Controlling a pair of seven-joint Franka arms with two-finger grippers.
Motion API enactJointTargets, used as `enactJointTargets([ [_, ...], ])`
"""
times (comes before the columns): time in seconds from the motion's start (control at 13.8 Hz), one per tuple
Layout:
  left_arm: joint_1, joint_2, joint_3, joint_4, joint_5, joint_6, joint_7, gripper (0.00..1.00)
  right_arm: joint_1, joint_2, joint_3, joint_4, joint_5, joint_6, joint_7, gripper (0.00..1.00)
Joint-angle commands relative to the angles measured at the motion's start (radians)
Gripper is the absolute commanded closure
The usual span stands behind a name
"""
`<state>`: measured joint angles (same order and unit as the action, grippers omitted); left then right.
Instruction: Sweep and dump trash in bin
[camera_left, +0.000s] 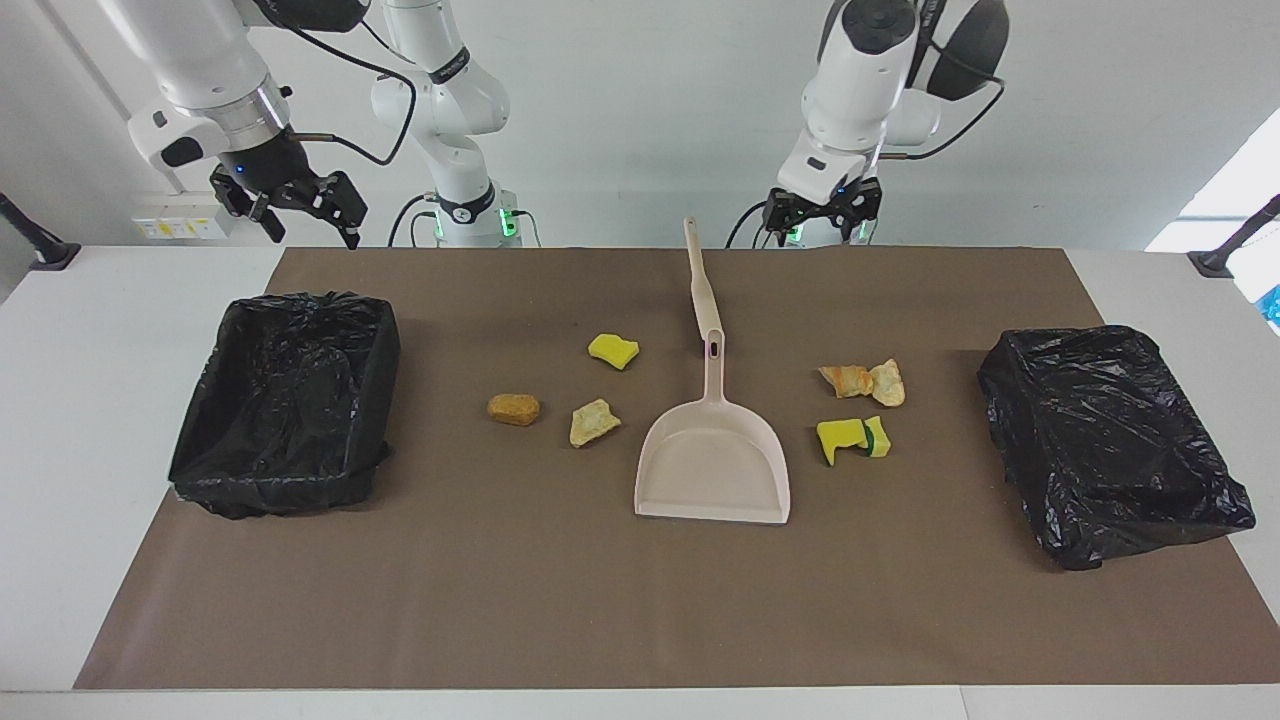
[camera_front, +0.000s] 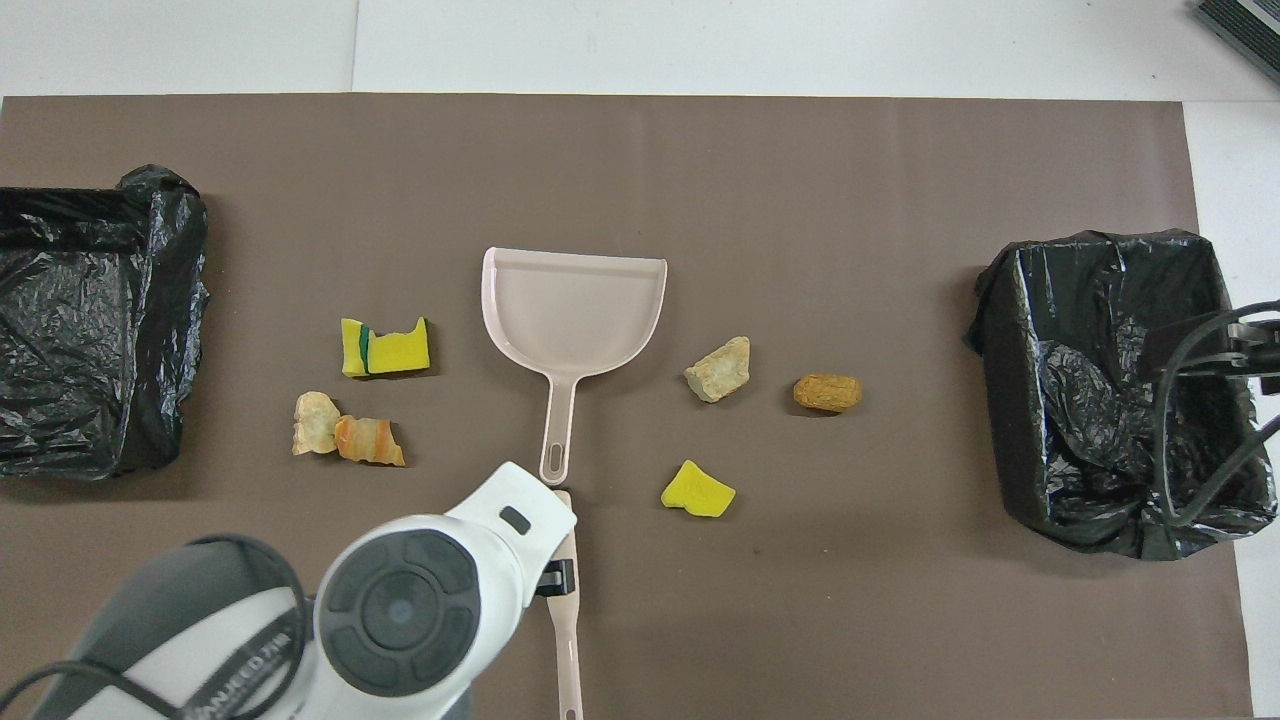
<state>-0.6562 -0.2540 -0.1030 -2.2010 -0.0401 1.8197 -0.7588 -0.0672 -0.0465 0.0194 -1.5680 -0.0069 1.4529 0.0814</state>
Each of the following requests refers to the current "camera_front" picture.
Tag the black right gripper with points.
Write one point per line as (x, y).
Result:
(1265, 368)

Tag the pink brush black bristles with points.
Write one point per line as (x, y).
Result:
(570, 650)

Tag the orange striped bread piece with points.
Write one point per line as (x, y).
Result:
(370, 440)

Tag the pink plastic dustpan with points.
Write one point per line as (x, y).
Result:
(570, 310)

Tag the large yellow sponge piece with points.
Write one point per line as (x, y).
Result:
(400, 350)

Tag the beige ridged bread piece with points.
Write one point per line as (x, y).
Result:
(315, 423)

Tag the yellow green sponge piece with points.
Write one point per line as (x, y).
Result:
(353, 348)

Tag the brown bread nugget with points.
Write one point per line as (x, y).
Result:
(828, 392)

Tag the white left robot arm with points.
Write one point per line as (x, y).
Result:
(400, 610)

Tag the bin with black bag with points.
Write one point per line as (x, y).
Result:
(1100, 400)
(80, 320)

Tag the small yellow sponge piece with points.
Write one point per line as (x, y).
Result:
(698, 492)

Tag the beige rough foam chunk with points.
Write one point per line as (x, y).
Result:
(720, 370)

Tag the dark ribbed device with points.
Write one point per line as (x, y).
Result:
(1245, 28)

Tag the brown paper table mat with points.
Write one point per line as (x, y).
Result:
(800, 180)

